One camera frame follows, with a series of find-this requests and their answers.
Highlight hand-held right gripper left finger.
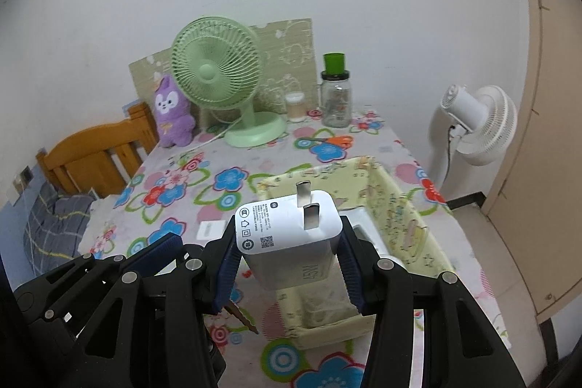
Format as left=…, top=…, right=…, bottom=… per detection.
left=68, top=228, right=244, bottom=388

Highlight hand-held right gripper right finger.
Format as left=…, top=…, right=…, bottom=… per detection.
left=339, top=215, right=528, bottom=388

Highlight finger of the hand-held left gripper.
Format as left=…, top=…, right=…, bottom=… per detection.
left=13, top=232, right=203, bottom=352

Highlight white power adapter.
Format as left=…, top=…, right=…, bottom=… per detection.
left=234, top=181, right=344, bottom=291

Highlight yellow printed fabric basket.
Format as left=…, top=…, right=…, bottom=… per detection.
left=249, top=156, right=455, bottom=350

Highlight bronze key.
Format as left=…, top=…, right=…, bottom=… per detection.
left=226, top=301, right=260, bottom=335

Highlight small white rectangular box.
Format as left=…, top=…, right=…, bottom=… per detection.
left=199, top=220, right=227, bottom=241

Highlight floral tablecloth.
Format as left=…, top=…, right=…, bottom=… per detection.
left=77, top=108, right=512, bottom=388

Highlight grey plaid bedding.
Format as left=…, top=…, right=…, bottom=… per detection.
left=23, top=181, right=98, bottom=275

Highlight purple plush toy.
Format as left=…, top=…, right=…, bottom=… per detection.
left=153, top=74, right=196, bottom=148

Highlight glass jar with green lid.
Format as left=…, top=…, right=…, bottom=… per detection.
left=319, top=53, right=354, bottom=128

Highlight clear cotton swab container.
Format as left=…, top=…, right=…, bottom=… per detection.
left=284, top=92, right=306, bottom=123

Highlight green desk fan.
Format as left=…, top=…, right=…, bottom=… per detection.
left=171, top=16, right=288, bottom=149

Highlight white standing fan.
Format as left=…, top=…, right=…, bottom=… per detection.
left=430, top=84, right=519, bottom=195

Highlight beige printed board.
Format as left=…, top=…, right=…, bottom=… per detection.
left=128, top=18, right=316, bottom=129

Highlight beige wardrobe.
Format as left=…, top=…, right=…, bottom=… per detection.
left=482, top=0, right=582, bottom=320

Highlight white fan cable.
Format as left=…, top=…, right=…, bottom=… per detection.
left=188, top=122, right=242, bottom=152

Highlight orange handled scissors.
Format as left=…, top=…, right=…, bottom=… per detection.
left=314, top=135, right=354, bottom=150

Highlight black fan cable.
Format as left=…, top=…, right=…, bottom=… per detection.
left=446, top=124, right=458, bottom=184

